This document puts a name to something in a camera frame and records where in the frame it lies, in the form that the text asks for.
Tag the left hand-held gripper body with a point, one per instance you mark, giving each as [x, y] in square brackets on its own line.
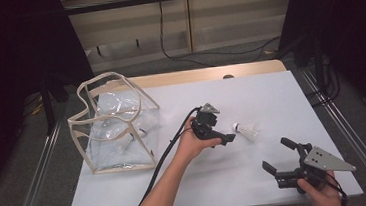
[204, 124]

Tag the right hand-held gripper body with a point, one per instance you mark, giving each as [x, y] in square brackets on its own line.
[325, 162]

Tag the clear plastic tote bag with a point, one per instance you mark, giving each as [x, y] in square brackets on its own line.
[108, 156]

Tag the person's left hand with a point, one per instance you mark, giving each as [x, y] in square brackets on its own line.
[190, 147]

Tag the person's right hand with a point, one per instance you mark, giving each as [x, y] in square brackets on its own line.
[325, 197]

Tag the white table mat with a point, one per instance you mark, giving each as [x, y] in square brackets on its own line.
[211, 181]

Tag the wooden table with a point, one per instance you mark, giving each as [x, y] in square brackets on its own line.
[202, 74]

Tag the black metal stand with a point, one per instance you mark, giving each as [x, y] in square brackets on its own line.
[48, 104]
[318, 64]

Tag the yellow tape piece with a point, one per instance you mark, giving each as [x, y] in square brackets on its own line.
[37, 109]
[268, 52]

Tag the beige wooden counter cabinet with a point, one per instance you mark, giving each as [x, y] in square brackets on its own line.
[229, 8]

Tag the black curtain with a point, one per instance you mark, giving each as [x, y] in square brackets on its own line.
[359, 34]
[1, 82]

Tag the metal floor rail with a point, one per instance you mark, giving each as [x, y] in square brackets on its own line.
[36, 189]
[351, 135]

